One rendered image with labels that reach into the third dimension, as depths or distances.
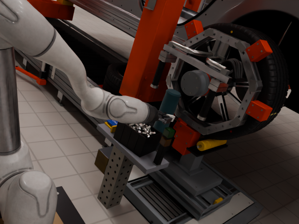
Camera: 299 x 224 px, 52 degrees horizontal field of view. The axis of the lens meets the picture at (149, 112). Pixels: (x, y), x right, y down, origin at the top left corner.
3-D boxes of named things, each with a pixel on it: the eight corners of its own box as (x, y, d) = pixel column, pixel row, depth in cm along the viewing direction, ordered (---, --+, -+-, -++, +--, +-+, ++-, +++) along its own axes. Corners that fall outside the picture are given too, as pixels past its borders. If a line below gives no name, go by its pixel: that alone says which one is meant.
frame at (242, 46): (232, 150, 166) (279, 55, 144) (225, 152, 161) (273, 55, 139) (163, 102, 197) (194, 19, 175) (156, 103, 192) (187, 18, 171)
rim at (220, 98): (215, 30, 195) (191, 102, 213) (193, 26, 178) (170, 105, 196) (290, 54, 165) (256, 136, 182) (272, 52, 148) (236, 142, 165)
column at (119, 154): (119, 204, 186) (139, 147, 169) (106, 209, 178) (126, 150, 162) (110, 193, 191) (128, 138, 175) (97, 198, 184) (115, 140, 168)
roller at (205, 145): (227, 145, 192) (230, 137, 190) (200, 154, 171) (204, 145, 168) (219, 140, 195) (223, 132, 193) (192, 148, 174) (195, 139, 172)
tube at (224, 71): (245, 76, 150) (254, 55, 146) (224, 76, 137) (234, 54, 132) (217, 62, 161) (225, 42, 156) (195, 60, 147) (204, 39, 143)
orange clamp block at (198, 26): (205, 35, 172) (201, 20, 173) (197, 34, 167) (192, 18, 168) (195, 40, 177) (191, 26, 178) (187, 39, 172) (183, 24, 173)
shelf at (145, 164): (167, 167, 160) (169, 162, 159) (145, 174, 148) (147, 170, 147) (119, 125, 185) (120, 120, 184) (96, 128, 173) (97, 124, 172)
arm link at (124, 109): (151, 100, 122) (126, 97, 129) (128, 94, 109) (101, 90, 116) (147, 127, 122) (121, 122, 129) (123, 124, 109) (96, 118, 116)
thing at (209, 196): (228, 203, 206) (234, 192, 203) (197, 222, 181) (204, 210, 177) (176, 160, 235) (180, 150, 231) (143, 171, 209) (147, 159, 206)
